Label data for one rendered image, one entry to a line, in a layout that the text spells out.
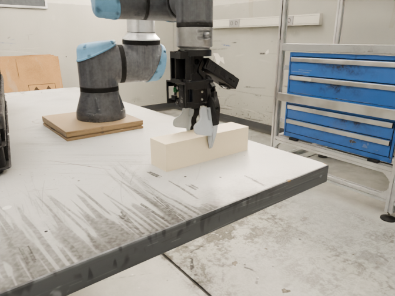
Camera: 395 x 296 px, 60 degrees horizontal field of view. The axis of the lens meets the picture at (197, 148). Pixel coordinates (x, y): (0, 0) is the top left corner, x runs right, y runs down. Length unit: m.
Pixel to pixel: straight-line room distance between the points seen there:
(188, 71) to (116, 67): 0.38
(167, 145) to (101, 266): 0.30
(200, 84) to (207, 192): 0.23
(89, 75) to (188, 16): 0.44
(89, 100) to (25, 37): 3.09
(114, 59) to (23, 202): 0.55
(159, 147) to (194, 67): 0.18
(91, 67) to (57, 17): 3.18
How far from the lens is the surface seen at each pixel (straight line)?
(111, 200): 0.61
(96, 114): 1.05
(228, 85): 0.79
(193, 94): 0.70
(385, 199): 2.17
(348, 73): 2.15
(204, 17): 0.71
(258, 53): 3.69
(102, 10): 0.76
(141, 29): 1.08
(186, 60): 0.71
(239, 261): 1.64
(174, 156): 0.71
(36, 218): 0.59
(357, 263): 1.77
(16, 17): 4.11
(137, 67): 1.07
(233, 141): 0.81
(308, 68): 2.28
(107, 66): 1.05
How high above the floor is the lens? 0.96
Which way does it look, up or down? 18 degrees down
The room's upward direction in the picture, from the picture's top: straight up
